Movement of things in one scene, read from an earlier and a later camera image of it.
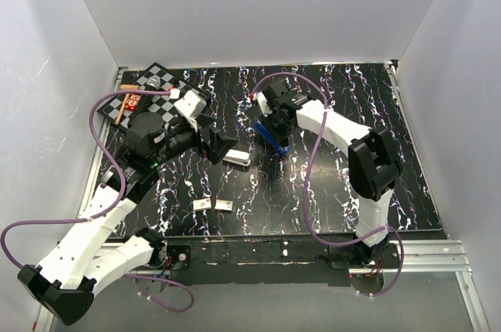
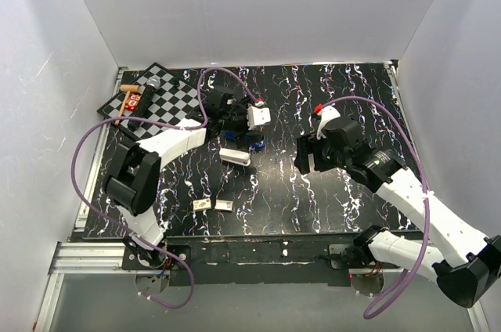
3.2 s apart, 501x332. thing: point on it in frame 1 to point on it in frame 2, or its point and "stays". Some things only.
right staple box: (223, 204) stays
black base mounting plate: (293, 261) stays
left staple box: (202, 204) stays
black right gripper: (280, 135) to (308, 144)
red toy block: (132, 102) stays
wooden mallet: (125, 88) stays
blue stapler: (271, 139) to (230, 135)
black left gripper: (218, 145) to (241, 109)
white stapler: (238, 157) stays
